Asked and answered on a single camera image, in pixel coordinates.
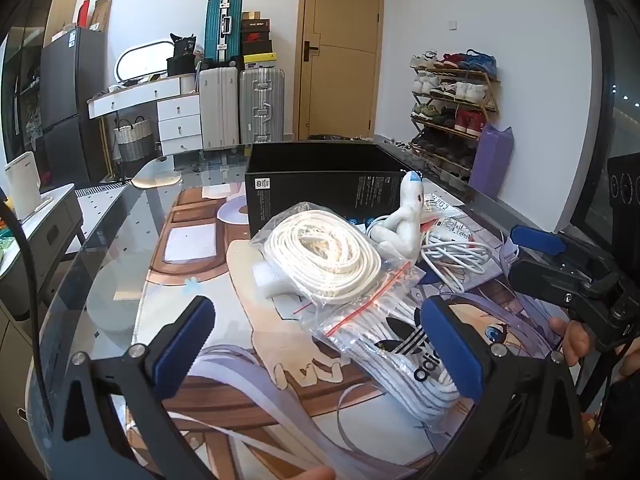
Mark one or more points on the person's right forearm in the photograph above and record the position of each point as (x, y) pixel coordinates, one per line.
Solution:
(622, 420)

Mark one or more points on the teal suitcase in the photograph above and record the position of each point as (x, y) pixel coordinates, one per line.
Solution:
(222, 30)

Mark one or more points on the white foam block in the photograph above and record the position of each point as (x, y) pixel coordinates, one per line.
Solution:
(267, 280)

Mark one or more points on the black cardboard box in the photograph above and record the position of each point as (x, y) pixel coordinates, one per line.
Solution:
(310, 190)

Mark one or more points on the printed desk mat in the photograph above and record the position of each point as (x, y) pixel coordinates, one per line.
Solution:
(200, 280)

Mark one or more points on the white plush toy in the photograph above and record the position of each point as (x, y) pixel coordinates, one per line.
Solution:
(400, 220)

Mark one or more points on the shoe rack with shoes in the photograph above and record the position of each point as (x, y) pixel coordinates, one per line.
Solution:
(450, 90)

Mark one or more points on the black refrigerator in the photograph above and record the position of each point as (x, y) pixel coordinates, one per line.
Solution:
(70, 95)

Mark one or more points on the white dressing table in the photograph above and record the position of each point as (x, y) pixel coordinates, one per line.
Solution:
(177, 115)

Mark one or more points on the grey side cabinet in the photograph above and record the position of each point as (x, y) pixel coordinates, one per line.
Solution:
(50, 230)

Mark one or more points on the brown cardboard box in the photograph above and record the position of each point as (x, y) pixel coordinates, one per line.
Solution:
(101, 12)

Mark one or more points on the scattered dark slippers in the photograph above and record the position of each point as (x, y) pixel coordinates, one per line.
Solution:
(330, 137)

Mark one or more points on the person's right hand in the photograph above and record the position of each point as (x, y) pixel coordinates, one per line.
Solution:
(575, 342)

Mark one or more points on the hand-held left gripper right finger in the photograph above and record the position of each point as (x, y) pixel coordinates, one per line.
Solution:
(452, 350)

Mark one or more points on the white suitcase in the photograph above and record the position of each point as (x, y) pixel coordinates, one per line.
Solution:
(217, 110)

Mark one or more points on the purple yoga mat bag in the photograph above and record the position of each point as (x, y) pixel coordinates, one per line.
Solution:
(492, 160)

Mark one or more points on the dark shoe box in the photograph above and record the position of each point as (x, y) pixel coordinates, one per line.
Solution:
(256, 20)

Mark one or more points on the white paper slip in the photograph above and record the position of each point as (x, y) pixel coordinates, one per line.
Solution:
(440, 205)

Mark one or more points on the silver suitcase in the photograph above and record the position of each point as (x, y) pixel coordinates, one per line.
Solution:
(262, 105)

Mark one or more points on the wooden shoe rack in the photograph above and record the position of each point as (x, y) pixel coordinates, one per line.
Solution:
(487, 80)

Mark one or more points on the person's left hand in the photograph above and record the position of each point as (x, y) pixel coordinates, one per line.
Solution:
(312, 474)

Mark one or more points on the tan wooden door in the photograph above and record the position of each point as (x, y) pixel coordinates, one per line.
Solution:
(345, 85)

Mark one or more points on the black red shoe box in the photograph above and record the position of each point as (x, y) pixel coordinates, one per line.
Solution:
(256, 41)

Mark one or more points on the red bag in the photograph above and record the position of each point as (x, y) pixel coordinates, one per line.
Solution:
(84, 14)

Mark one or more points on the bagged white striped socks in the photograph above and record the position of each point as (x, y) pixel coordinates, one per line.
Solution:
(395, 355)

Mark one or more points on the dark display cabinet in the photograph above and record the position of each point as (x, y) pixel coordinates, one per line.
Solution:
(20, 100)

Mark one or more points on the beige round floor mat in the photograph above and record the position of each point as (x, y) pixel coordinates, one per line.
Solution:
(157, 177)

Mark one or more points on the white red printed packet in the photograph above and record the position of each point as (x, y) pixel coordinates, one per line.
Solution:
(452, 230)

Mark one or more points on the woven laundry basket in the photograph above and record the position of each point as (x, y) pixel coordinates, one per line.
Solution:
(132, 142)

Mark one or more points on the black bag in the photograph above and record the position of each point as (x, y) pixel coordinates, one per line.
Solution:
(181, 57)

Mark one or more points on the white appliance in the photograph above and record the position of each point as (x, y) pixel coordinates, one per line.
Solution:
(22, 185)

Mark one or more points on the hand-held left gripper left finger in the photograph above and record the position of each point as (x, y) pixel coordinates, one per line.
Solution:
(185, 345)

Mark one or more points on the black yellow shoe box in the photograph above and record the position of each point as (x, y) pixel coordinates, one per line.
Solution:
(260, 61)

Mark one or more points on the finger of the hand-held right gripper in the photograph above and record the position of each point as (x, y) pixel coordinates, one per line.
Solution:
(545, 280)
(537, 240)

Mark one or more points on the oval white mirror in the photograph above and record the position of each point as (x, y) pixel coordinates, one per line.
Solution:
(142, 60)

